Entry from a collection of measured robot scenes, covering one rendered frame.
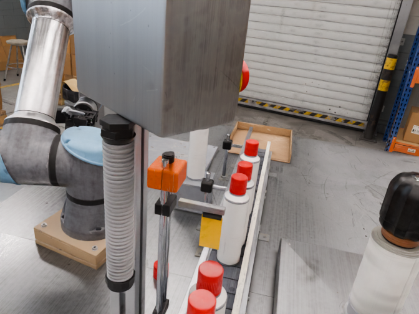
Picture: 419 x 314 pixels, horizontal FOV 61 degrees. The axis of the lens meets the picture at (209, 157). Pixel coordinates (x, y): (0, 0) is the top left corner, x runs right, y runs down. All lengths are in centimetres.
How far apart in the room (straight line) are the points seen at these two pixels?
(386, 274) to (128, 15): 54
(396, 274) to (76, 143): 63
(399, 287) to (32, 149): 73
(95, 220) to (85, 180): 10
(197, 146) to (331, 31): 393
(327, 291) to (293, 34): 425
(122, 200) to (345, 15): 448
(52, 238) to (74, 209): 9
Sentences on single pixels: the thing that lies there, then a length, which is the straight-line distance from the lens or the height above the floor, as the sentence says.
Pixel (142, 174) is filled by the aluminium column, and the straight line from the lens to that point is 52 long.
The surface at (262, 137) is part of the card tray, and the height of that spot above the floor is 83.
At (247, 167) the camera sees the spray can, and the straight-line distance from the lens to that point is 74.
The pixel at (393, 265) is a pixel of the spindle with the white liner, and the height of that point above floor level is 104.
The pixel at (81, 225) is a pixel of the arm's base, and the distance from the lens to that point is 85.
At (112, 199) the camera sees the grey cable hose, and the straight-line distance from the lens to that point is 38.
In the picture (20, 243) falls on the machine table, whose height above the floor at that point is 83.
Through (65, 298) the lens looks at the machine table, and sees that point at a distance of 81.
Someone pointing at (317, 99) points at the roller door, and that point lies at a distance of 489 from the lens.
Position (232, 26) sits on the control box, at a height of 138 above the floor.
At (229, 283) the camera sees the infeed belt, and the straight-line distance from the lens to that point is 76.
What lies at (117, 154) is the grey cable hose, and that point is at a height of 125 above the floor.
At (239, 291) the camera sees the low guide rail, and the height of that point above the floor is 91.
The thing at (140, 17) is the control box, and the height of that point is 138.
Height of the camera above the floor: 140
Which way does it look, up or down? 24 degrees down
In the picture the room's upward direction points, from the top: 6 degrees clockwise
